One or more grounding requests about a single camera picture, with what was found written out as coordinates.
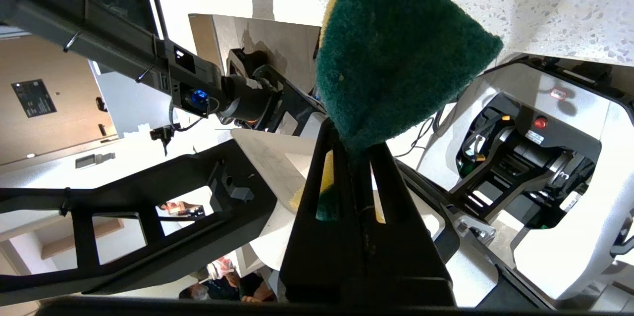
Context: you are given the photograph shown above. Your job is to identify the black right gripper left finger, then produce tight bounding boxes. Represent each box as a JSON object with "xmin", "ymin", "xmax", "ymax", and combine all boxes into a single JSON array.
[{"xmin": 278, "ymin": 119, "xmax": 370, "ymax": 307}]

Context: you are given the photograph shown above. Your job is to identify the yellow green sponge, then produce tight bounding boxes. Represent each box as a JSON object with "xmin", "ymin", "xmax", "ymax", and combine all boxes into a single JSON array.
[{"xmin": 315, "ymin": 0, "xmax": 505, "ymax": 222}]

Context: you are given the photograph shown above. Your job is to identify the grey wall-mounted box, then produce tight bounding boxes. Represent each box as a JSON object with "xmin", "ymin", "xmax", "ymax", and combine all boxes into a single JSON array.
[{"xmin": 75, "ymin": 152, "xmax": 116, "ymax": 169}]

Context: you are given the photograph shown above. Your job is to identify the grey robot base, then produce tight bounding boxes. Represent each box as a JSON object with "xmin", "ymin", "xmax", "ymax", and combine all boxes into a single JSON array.
[{"xmin": 396, "ymin": 53, "xmax": 634, "ymax": 311}]

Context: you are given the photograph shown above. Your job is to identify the black wall sign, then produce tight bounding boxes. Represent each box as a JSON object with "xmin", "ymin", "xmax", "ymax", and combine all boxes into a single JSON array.
[{"xmin": 11, "ymin": 78, "xmax": 57, "ymax": 118}]

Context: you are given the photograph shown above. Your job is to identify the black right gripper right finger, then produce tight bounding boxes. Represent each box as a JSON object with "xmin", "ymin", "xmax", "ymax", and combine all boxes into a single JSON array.
[{"xmin": 359, "ymin": 141, "xmax": 456, "ymax": 307}]

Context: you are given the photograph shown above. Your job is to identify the seated dark-haired person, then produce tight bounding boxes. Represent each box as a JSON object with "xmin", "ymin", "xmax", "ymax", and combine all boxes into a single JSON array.
[{"xmin": 178, "ymin": 257, "xmax": 276, "ymax": 305}]

